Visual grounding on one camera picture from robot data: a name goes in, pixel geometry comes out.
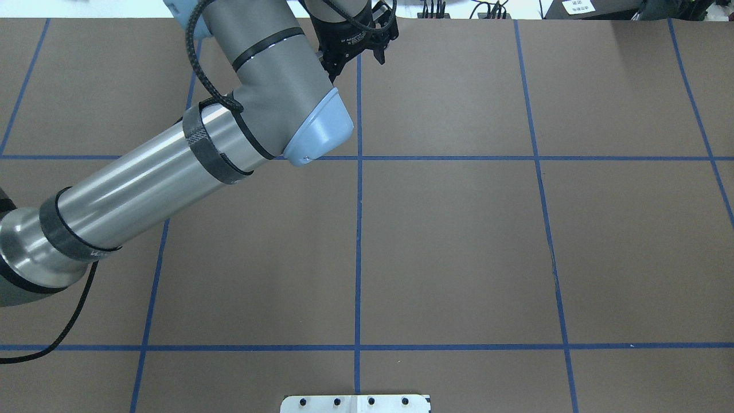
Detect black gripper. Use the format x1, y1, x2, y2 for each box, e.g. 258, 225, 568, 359
310, 1, 399, 84

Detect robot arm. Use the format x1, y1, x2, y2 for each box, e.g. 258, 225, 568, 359
1, 1, 399, 306

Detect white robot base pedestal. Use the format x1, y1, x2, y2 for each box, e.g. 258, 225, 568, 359
279, 394, 432, 412

